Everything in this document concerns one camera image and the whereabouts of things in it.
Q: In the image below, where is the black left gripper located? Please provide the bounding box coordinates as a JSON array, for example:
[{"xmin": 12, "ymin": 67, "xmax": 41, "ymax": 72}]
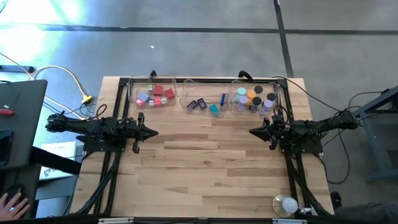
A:
[{"xmin": 119, "ymin": 112, "xmax": 159, "ymax": 154}]

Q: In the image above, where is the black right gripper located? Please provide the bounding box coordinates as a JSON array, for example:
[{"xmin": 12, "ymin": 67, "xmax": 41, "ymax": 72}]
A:
[{"xmin": 249, "ymin": 117, "xmax": 294, "ymax": 151}]

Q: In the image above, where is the small purple hourglass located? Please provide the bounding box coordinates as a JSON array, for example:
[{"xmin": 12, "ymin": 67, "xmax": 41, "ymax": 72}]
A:
[{"xmin": 259, "ymin": 99, "xmax": 274, "ymax": 116}]

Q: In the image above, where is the clear plastic bin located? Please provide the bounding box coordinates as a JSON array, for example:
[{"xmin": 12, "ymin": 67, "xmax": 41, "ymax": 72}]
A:
[
  {"xmin": 229, "ymin": 79, "xmax": 280, "ymax": 118},
  {"xmin": 127, "ymin": 76, "xmax": 178, "ymax": 110},
  {"xmin": 179, "ymin": 78, "xmax": 230, "ymax": 118}
]

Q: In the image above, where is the white globe lamp silver base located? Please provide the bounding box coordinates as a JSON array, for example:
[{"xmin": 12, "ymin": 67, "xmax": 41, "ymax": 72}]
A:
[{"xmin": 272, "ymin": 193, "xmax": 311, "ymax": 218}]

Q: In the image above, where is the white printed box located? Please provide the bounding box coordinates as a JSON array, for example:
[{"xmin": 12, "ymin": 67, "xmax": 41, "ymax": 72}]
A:
[{"xmin": 39, "ymin": 140, "xmax": 85, "ymax": 182}]

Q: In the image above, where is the white light bar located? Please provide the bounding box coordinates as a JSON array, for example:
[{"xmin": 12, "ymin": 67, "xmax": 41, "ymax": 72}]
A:
[{"xmin": 272, "ymin": 218, "xmax": 308, "ymax": 224}]

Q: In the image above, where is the black desk beam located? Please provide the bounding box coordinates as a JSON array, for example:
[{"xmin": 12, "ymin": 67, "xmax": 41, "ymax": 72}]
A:
[{"xmin": 29, "ymin": 145, "xmax": 82, "ymax": 175}]

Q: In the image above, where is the blue-grey metal stand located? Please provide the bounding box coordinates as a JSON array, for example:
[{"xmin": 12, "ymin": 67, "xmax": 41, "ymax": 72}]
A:
[{"xmin": 353, "ymin": 86, "xmax": 398, "ymax": 184}]

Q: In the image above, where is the dark grey desk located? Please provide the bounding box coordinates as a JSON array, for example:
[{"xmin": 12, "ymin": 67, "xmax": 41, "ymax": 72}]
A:
[{"xmin": 0, "ymin": 79, "xmax": 48, "ymax": 220}]

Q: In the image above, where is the black smartphone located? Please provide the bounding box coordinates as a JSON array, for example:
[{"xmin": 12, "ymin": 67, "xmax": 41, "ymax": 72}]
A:
[{"xmin": 0, "ymin": 129, "xmax": 14, "ymax": 166}]

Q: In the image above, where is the black computer mouse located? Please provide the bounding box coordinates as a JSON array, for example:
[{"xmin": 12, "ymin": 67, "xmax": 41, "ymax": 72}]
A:
[{"xmin": 5, "ymin": 184, "xmax": 25, "ymax": 203}]

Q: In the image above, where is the black flat bar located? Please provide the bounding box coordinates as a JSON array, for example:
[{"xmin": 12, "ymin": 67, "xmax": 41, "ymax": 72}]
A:
[{"xmin": 0, "ymin": 65, "xmax": 35, "ymax": 73}]

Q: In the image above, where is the person's hand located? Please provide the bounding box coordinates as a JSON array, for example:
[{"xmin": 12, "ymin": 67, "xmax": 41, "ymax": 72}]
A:
[{"xmin": 0, "ymin": 192, "xmax": 31, "ymax": 222}]

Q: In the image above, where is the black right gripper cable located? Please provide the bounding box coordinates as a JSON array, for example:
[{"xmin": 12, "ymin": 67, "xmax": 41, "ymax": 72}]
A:
[{"xmin": 272, "ymin": 105, "xmax": 292, "ymax": 126}]

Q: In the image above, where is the black metal table frame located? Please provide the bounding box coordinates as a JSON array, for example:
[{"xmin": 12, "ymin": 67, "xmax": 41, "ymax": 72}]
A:
[{"xmin": 73, "ymin": 77, "xmax": 333, "ymax": 218}]

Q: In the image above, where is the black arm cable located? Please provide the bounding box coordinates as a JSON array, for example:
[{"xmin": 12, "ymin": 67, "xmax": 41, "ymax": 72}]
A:
[{"xmin": 271, "ymin": 75, "xmax": 342, "ymax": 113}]

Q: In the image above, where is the yellow power cable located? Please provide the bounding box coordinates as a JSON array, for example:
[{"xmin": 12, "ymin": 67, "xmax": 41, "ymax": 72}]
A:
[
  {"xmin": 29, "ymin": 64, "xmax": 93, "ymax": 105},
  {"xmin": 0, "ymin": 52, "xmax": 90, "ymax": 121}
]

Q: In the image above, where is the black floor cable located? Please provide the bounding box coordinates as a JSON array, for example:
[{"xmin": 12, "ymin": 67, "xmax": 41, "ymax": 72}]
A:
[
  {"xmin": 347, "ymin": 90, "xmax": 386, "ymax": 110},
  {"xmin": 322, "ymin": 129, "xmax": 351, "ymax": 185}
]

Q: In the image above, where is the red-handled screwdriver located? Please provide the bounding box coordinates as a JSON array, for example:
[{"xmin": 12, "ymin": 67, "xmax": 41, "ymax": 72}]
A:
[{"xmin": 0, "ymin": 92, "xmax": 21, "ymax": 117}]

